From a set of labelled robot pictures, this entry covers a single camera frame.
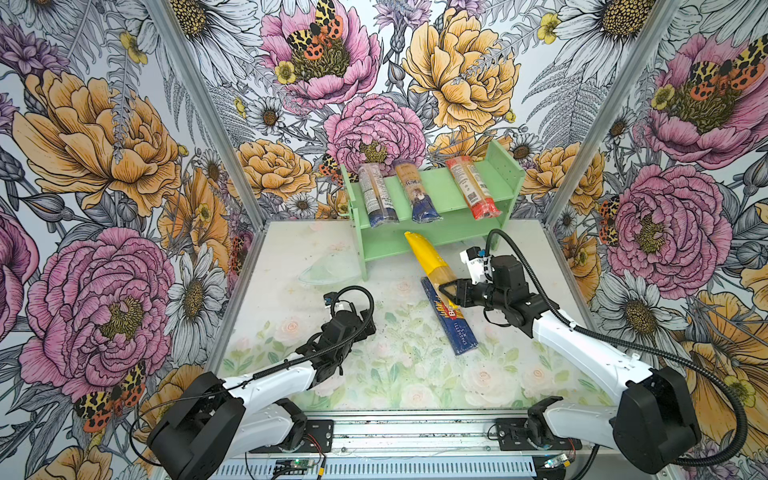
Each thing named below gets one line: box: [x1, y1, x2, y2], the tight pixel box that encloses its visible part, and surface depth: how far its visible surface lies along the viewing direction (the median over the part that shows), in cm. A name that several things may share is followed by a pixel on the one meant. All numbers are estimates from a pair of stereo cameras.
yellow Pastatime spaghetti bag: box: [404, 231, 457, 307], surface depth 85 cm
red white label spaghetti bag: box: [446, 156, 502, 220], surface depth 89 cm
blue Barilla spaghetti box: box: [420, 276, 479, 356], surface depth 91 cm
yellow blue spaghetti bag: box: [395, 161, 442, 224], surface depth 87 cm
